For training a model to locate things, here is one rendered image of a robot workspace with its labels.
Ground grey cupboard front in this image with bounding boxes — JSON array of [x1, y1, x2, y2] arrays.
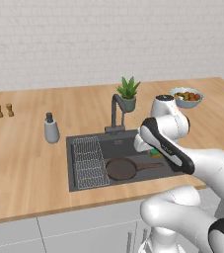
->
[[195, 187, 224, 219]]

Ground white bowl of fruit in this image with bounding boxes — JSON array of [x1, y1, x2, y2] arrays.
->
[[168, 86, 205, 110]]

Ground dark grey tap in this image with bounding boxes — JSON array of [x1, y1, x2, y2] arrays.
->
[[104, 93, 128, 134]]

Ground dark grey sink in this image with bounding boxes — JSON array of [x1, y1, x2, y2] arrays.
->
[[65, 128, 187, 194]]

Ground grey drawer front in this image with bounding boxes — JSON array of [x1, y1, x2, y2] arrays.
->
[[36, 198, 145, 239], [0, 216, 42, 250]]

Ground silver cupboard handle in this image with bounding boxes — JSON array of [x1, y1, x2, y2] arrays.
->
[[126, 230, 133, 253]]

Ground grey cupboard door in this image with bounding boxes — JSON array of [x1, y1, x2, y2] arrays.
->
[[0, 236, 47, 253], [39, 220, 139, 253]]

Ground green and yellow sponge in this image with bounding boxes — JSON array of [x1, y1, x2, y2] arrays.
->
[[149, 148, 163, 159]]

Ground grey soap dispenser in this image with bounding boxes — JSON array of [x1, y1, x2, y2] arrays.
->
[[43, 112, 61, 144]]

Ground wire dish rack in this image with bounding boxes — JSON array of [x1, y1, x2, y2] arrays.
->
[[71, 135, 112, 191]]

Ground dark brown frying pan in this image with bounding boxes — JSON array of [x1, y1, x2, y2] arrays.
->
[[105, 156, 166, 182]]

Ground green plant in grey pot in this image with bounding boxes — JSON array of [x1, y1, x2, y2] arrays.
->
[[115, 75, 142, 115]]

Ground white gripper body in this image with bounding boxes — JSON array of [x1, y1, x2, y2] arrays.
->
[[133, 129, 151, 153]]

